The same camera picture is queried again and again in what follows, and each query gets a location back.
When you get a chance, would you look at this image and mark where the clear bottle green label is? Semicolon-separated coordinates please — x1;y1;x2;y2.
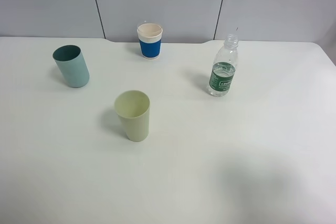
207;34;239;97

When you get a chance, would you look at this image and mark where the teal plastic cup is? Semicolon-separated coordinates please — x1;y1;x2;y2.
52;45;90;88

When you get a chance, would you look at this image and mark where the blue sleeved paper cup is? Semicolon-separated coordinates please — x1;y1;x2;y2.
137;23;163;59

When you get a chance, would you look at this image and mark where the light green plastic cup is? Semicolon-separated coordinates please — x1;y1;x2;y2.
114;90;150;142

